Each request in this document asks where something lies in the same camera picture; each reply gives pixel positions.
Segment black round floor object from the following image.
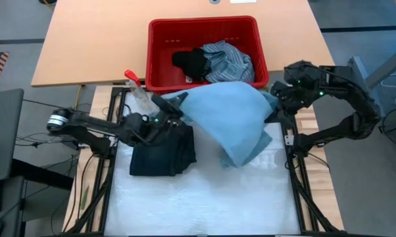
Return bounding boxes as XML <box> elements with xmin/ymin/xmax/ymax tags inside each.
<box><xmin>378</xmin><ymin>108</ymin><xmax>396</xmax><ymax>165</ymax></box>

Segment black aluminium table frame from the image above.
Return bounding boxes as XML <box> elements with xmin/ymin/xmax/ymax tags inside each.
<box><xmin>61</xmin><ymin>86</ymin><xmax>345</xmax><ymax>237</ymax></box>

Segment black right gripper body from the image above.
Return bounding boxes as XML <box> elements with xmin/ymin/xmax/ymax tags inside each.
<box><xmin>270</xmin><ymin>59</ymin><xmax>321</xmax><ymax>113</ymax></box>

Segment light blue jeans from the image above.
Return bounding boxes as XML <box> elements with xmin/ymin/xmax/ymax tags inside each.
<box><xmin>161</xmin><ymin>81</ymin><xmax>280</xmax><ymax>169</ymax></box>

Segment grey metal table leg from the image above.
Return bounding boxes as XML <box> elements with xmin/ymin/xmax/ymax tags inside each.
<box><xmin>349</xmin><ymin>42</ymin><xmax>396</xmax><ymax>119</ymax></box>

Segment light wooden desk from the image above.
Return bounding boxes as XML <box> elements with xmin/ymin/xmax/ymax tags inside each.
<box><xmin>30</xmin><ymin>0</ymin><xmax>336</xmax><ymax>88</ymax></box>

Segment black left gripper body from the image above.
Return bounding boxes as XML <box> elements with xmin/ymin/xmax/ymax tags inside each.
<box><xmin>134</xmin><ymin>93</ymin><xmax>186</xmax><ymax>146</ymax></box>

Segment clear spray bottle red trigger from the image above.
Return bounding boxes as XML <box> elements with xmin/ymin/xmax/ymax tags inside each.
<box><xmin>124</xmin><ymin>69</ymin><xmax>159</xmax><ymax>115</ymax></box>

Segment dark navy jeans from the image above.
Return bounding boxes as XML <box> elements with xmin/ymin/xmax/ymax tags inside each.
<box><xmin>129</xmin><ymin>123</ymin><xmax>197</xmax><ymax>177</ymax></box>

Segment green strip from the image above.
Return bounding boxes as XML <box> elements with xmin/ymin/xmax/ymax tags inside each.
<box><xmin>80</xmin><ymin>186</ymin><xmax>90</xmax><ymax>211</ymax></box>

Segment yellow cable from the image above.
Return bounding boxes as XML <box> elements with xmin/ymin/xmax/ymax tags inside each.
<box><xmin>74</xmin><ymin>84</ymin><xmax>84</xmax><ymax>111</ymax></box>

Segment red plastic laundry bin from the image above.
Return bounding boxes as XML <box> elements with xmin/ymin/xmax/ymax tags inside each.
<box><xmin>145</xmin><ymin>15</ymin><xmax>270</xmax><ymax>96</ymax></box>

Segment blue striped shirt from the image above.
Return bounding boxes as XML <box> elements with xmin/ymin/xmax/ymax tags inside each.
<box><xmin>201</xmin><ymin>39</ymin><xmax>256</xmax><ymax>84</ymax></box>

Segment black garment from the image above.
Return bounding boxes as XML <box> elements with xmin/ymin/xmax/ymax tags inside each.
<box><xmin>171</xmin><ymin>47</ymin><xmax>212</xmax><ymax>84</ymax></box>

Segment grey side desk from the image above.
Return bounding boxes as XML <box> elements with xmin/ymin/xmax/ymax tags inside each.
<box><xmin>0</xmin><ymin>88</ymin><xmax>24</xmax><ymax>184</ymax></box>

